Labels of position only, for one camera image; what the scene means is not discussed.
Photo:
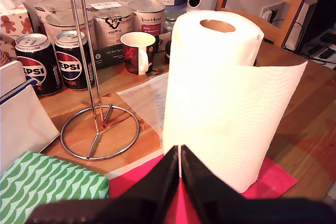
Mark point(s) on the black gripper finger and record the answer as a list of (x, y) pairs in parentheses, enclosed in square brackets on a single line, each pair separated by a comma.
[(157, 187), (202, 187)]

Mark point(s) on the metallic paper towel stand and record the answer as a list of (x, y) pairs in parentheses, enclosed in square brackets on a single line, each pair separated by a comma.
[(98, 132)]

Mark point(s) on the white paper towel roll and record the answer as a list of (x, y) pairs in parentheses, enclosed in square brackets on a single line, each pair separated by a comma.
[(215, 103)]

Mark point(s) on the white paper sheet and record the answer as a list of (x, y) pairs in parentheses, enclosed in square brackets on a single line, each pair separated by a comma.
[(136, 167)]

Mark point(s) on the red paper mat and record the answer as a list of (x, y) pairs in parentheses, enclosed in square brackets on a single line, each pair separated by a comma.
[(273, 182)]

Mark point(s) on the clear plastic sleeve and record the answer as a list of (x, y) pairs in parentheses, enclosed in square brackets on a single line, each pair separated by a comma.
[(141, 103)]

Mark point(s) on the green wave-patterned pouch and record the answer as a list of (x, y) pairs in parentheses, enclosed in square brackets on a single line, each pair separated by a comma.
[(52, 182)]

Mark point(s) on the black case with pale trim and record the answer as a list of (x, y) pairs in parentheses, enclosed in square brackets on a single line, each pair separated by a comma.
[(168, 49)]

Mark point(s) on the white Lancome box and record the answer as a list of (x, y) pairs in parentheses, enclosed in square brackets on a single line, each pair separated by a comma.
[(23, 124)]

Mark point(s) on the black Pepsi can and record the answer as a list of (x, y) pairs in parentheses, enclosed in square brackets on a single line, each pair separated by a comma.
[(69, 64), (36, 64)]

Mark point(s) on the gingerbread print tissue box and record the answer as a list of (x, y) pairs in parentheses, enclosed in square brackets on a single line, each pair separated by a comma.
[(15, 24)]

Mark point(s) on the white wall socket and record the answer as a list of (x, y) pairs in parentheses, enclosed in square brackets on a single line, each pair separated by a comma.
[(267, 11)]

